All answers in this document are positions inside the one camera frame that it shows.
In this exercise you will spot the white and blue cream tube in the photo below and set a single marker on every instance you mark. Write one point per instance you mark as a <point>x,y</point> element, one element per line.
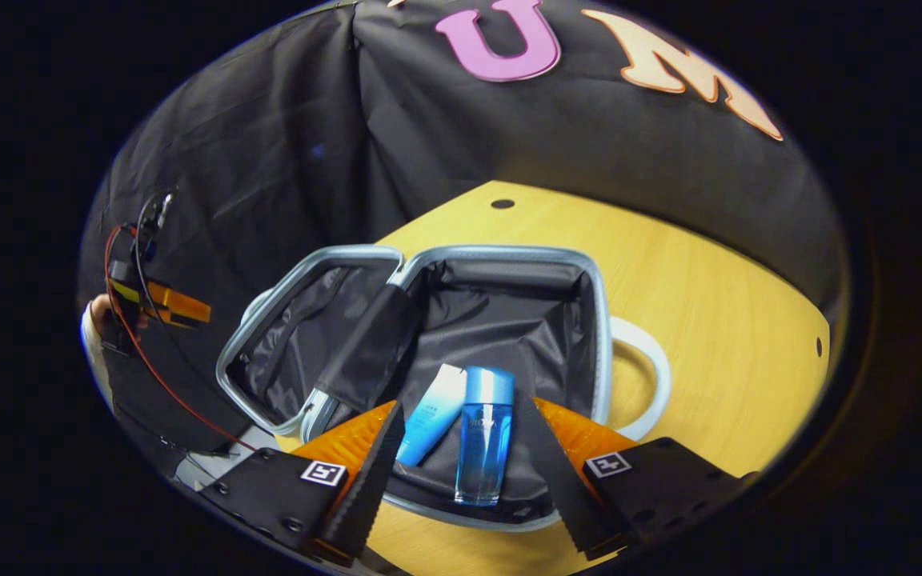
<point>433,408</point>

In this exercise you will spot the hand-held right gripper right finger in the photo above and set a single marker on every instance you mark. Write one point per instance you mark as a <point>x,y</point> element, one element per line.
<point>557,480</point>

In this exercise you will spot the blue translucent lotion bottle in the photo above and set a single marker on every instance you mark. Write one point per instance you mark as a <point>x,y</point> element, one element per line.
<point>485,432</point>

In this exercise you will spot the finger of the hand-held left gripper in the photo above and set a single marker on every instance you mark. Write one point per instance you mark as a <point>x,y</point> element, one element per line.
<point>173,308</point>

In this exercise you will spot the light blue suitcase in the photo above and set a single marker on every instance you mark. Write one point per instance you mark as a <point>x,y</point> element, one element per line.
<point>509,320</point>

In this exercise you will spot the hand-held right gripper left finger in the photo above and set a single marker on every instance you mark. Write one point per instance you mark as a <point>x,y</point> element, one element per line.
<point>373,488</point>

